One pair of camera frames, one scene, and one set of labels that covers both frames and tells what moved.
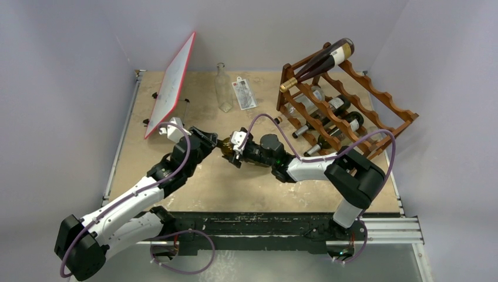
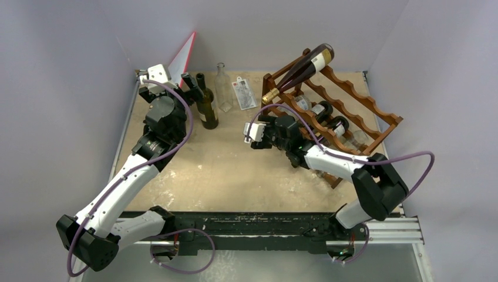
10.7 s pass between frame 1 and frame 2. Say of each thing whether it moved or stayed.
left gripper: moved
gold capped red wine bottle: moved
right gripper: moved
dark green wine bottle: moved
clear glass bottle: stayed
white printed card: stayed
